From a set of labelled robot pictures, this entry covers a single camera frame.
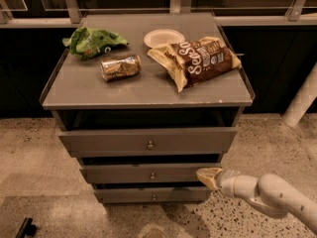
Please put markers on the grey top drawer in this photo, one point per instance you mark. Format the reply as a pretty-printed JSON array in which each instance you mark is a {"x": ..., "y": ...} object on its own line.
[{"x": 148, "y": 142}]

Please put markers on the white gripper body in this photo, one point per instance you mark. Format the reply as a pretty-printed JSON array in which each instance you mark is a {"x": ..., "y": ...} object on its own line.
[{"x": 226, "y": 183}]

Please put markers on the crushed metallic soda can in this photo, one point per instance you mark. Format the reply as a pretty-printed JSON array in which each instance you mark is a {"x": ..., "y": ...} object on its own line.
[{"x": 118, "y": 67}]

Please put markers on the black object on floor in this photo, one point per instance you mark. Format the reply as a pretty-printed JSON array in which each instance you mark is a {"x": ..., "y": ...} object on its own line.
[{"x": 27, "y": 229}]

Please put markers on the green crumpled chip bag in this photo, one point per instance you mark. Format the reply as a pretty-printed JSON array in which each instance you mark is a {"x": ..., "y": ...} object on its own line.
[{"x": 88, "y": 43}]

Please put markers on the grey drawer cabinet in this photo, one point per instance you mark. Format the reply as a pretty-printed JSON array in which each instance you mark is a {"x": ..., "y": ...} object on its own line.
[{"x": 80, "y": 99}]

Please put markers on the grey drawer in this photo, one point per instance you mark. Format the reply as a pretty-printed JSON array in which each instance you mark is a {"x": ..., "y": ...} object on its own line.
[
  {"x": 148, "y": 142},
  {"x": 152, "y": 195},
  {"x": 143, "y": 173}
]

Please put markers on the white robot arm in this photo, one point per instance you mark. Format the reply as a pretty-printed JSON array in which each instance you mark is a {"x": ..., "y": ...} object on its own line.
[{"x": 273, "y": 167}]

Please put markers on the metal window railing frame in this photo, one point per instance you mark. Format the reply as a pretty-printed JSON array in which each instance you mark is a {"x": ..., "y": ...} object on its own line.
[{"x": 227, "y": 13}]

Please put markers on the grey bottom drawer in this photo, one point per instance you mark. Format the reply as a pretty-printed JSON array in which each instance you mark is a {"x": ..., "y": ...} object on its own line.
[{"x": 152, "y": 195}]

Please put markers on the brown and yellow snack bag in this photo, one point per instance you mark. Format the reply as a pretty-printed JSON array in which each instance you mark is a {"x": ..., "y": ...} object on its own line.
[{"x": 191, "y": 63}]

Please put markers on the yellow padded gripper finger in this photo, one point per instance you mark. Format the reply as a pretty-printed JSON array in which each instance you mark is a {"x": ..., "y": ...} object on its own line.
[{"x": 208, "y": 177}]

